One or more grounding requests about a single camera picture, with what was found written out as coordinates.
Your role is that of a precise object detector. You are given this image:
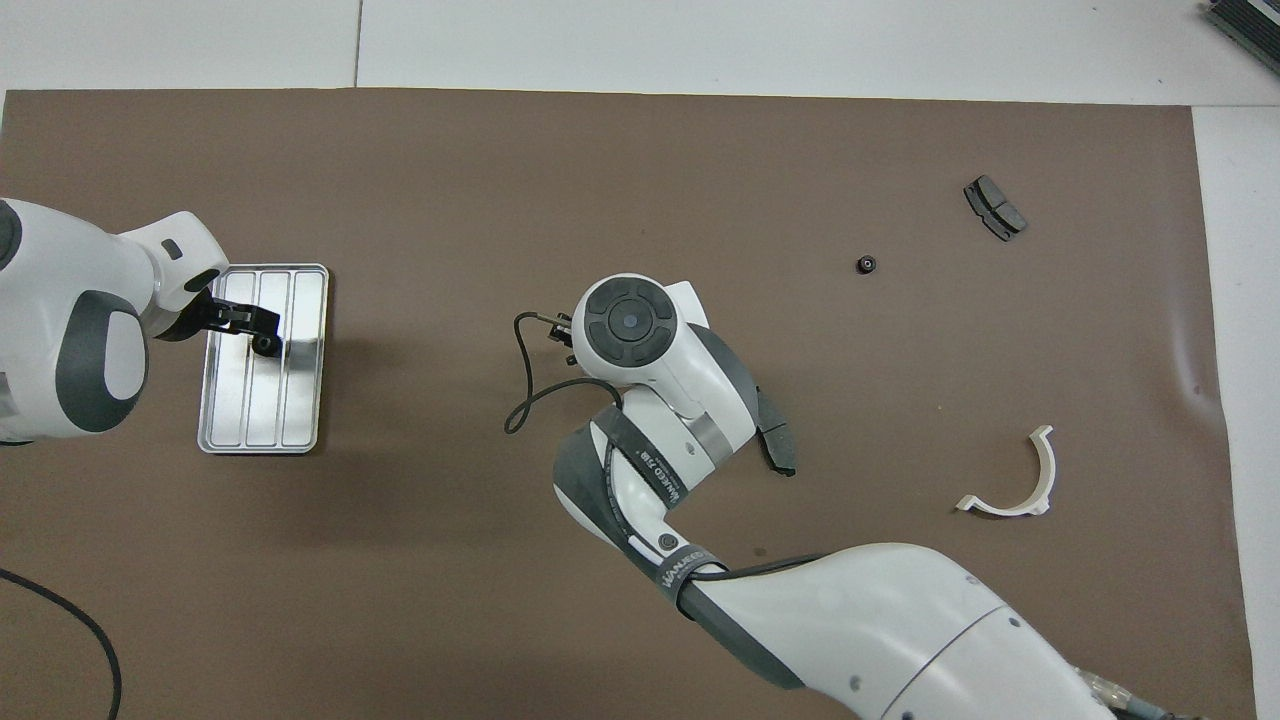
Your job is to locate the short grey brake pad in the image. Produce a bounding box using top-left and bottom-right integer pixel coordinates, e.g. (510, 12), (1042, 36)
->
(963, 175), (1028, 243)

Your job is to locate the dark ribbed device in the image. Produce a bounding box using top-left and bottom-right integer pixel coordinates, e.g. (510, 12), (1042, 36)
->
(1205, 0), (1280, 49)

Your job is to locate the long grey brake pad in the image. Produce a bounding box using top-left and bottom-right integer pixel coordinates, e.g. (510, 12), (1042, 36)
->
(755, 388), (799, 478)

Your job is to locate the silver metal tray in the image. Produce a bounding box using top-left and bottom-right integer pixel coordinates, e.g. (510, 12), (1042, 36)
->
(197, 263), (331, 456)

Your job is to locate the white curved plastic bracket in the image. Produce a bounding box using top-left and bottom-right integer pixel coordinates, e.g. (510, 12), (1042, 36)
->
(955, 425), (1057, 519)

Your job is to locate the brown table mat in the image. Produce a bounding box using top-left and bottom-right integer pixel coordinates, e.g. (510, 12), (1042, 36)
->
(0, 88), (1259, 720)

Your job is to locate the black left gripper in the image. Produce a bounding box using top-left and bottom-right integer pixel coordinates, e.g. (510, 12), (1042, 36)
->
(150, 268), (284, 343)

